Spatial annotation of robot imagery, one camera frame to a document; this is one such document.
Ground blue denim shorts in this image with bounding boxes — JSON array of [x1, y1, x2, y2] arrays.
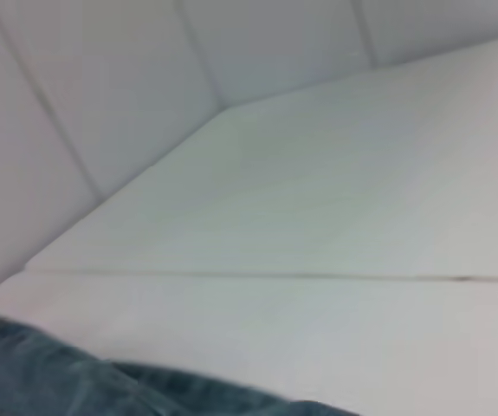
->
[[0, 306, 360, 416]]

